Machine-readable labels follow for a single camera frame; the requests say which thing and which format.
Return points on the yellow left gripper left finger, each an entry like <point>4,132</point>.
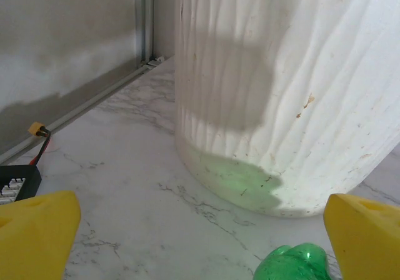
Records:
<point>34,239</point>

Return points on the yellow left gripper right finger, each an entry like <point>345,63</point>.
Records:
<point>368,242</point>

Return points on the green plastic bottle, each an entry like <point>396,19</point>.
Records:
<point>290,262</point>

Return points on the white textured waste bin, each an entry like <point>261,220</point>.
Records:
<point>281,73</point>

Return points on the black board with yellow connector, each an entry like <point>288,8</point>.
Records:
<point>22,183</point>

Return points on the aluminium table side rail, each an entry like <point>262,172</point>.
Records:
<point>78,109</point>

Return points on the aluminium frame post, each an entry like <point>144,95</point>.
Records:
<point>144,20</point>

